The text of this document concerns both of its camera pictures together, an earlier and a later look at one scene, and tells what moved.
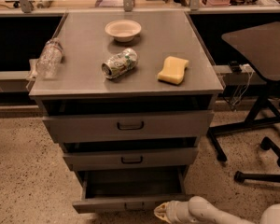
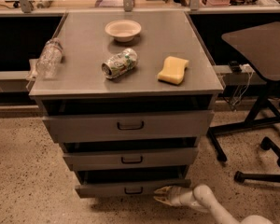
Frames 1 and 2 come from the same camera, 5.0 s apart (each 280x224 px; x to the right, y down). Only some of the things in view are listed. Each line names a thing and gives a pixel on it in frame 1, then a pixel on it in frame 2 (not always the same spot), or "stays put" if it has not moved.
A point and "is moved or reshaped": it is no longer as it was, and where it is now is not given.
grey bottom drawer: x=130 y=190 is moved or reshaped
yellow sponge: x=174 y=70 stays put
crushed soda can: x=120 y=63 stays put
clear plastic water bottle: x=49 y=59 stays put
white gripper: x=175 y=211 -> x=176 y=197
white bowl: x=122 y=30 stays put
